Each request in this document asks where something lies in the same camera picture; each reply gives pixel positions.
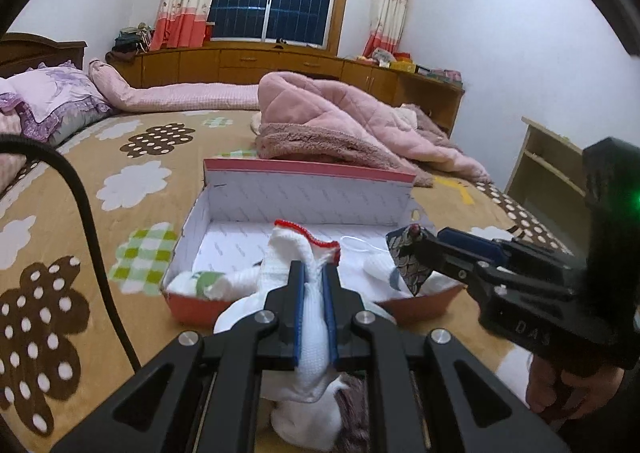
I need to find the brown knitted sock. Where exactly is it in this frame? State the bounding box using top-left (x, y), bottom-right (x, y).
top-left (334, 373), bottom-right (371, 453)

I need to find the wooden cabinet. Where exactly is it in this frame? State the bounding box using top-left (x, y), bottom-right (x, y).
top-left (107, 40), bottom-right (466, 138)

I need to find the person's right hand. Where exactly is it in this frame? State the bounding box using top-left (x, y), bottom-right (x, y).
top-left (525, 353), bottom-right (626, 429)

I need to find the light wooden shelf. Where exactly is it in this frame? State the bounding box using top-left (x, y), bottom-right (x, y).
top-left (505, 116), bottom-right (601, 239)

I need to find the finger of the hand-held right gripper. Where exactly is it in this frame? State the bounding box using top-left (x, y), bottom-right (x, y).
top-left (417, 230), bottom-right (501, 304)
top-left (440, 228), bottom-right (531, 261)

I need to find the pink checked pillow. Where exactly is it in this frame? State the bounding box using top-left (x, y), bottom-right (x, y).
top-left (0, 110), bottom-right (28, 198)

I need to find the wooden headboard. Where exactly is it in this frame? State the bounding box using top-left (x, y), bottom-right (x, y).
top-left (0, 32), bottom-right (87, 78)

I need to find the rolled pink checked quilt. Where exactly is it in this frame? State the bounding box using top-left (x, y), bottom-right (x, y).
top-left (89, 59), bottom-right (263, 114)

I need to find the white sock red trim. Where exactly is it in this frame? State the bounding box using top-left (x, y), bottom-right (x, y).
top-left (214, 219), bottom-right (397, 451)

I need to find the brown printed blanket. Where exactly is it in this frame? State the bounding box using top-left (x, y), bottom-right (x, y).
top-left (0, 108), bottom-right (576, 453)

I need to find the black cable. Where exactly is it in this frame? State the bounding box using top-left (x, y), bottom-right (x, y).
top-left (0, 138), bottom-right (143, 369)

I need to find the white sock bundle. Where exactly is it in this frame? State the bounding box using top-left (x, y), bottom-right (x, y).
top-left (342, 235), bottom-right (463, 301)

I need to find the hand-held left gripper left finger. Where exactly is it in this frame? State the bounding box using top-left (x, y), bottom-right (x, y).
top-left (50, 260), bottom-right (307, 453)

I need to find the purple frilled pillow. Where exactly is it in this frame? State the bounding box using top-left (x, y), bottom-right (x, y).
top-left (0, 62), bottom-right (116, 148)

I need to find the pile of colourful boxes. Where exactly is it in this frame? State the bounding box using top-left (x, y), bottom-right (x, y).
top-left (357, 48), bottom-right (463, 84)

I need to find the red cardboard box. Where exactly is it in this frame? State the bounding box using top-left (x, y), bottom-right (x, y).
top-left (160, 157), bottom-right (466, 329)

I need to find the pink fleece quilt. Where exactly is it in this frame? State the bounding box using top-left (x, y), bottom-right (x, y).
top-left (250, 72), bottom-right (493, 188)

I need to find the pile of folded clothes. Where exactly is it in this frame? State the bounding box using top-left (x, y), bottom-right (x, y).
top-left (112, 23), bottom-right (155, 54)

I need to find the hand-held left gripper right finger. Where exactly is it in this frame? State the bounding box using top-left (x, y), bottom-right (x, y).
top-left (322, 265), bottom-right (571, 453)

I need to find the white sock with green band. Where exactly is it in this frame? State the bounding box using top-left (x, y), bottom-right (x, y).
top-left (167, 270), bottom-right (226, 301)

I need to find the dark patterned sock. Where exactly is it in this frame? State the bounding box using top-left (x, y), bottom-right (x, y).
top-left (386, 224), bottom-right (437, 297)

